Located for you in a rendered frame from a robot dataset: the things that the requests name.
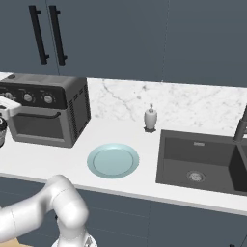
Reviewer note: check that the dark grey tap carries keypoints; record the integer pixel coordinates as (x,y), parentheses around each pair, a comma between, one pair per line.
(240,128)

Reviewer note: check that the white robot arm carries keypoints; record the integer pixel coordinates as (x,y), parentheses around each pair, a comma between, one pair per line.
(64,202)

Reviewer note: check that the dark grey toaster oven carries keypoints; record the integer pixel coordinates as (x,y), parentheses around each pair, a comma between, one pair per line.
(75,109)

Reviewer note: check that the light blue plate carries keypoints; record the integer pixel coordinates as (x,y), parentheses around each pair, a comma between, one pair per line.
(113,160)

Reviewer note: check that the silver toaster oven knob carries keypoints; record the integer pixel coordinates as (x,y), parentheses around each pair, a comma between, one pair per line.
(28,97)
(8,95)
(48,99)

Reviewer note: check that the dark grey sink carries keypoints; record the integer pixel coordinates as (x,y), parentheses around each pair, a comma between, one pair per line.
(196,157)

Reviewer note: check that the white soap dispenser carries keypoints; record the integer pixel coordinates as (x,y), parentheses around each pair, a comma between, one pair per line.
(150,119)

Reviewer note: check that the dark blue base cupboard front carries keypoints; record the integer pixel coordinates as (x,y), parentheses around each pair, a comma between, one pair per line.
(199,226)
(119,218)

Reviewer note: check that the dark blue cupboard door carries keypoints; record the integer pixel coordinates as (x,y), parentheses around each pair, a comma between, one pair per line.
(16,35)
(209,41)
(112,38)

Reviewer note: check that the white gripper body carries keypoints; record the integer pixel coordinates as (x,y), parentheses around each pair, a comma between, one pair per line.
(9,106)

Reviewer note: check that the toaster oven glass door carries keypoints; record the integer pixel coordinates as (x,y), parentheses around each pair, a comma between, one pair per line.
(38,127)

